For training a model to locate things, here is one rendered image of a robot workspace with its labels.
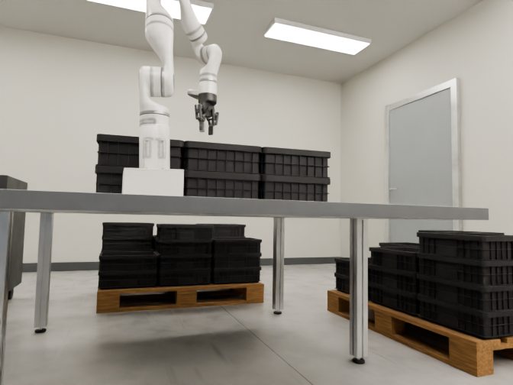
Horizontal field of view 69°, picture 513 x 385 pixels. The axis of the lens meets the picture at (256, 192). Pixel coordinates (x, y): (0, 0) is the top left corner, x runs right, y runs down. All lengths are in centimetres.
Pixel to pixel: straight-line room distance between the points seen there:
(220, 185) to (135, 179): 40
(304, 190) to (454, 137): 294
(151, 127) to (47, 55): 417
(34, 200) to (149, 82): 52
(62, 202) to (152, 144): 37
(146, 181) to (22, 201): 35
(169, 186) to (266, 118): 441
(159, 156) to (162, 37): 39
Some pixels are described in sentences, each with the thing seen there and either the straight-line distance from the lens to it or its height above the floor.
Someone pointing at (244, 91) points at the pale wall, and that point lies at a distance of 545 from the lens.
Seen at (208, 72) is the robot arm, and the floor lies 123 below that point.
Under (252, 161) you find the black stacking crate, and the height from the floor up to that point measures 87.
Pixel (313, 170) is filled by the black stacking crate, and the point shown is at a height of 85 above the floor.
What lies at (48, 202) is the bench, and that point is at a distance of 90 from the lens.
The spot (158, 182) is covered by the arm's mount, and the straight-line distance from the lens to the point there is 112.
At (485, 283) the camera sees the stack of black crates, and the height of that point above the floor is 38.
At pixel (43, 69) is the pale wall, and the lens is 524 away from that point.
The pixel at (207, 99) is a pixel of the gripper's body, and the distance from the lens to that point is 153.
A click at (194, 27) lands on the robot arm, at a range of 156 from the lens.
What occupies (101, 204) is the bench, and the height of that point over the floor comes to 67.
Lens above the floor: 65
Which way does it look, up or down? 4 degrees up
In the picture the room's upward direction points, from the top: 1 degrees clockwise
